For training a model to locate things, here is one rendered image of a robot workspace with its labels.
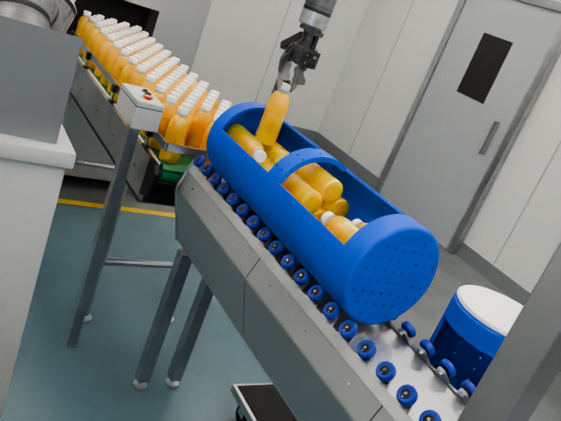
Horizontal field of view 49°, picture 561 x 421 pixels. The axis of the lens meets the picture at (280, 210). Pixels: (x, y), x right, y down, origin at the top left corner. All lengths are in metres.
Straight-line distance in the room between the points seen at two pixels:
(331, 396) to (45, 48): 1.02
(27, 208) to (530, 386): 1.18
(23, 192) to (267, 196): 0.63
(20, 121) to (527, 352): 1.17
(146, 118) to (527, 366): 1.64
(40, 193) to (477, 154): 4.52
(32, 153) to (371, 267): 0.82
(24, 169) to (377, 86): 5.58
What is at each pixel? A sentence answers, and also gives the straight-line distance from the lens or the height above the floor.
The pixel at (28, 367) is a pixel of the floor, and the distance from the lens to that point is 2.61.
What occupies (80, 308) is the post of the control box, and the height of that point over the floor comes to 0.19.
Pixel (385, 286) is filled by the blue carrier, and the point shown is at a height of 1.07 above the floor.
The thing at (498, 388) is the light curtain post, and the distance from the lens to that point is 0.91.
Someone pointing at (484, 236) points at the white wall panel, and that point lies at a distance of 5.53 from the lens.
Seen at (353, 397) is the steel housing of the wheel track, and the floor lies 0.87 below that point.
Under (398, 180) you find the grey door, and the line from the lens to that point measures 6.24.
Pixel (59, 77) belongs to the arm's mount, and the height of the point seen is 1.26.
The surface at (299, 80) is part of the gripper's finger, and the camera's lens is 2.03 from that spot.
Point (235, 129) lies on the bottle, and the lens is 2.09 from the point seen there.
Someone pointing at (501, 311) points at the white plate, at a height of 1.04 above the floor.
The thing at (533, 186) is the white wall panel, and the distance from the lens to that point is 5.31.
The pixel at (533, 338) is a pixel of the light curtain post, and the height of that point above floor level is 1.34.
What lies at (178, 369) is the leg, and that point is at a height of 0.10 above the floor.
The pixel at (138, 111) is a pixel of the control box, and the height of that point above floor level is 1.06.
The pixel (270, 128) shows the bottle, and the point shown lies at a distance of 2.03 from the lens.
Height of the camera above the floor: 1.64
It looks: 19 degrees down
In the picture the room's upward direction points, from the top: 22 degrees clockwise
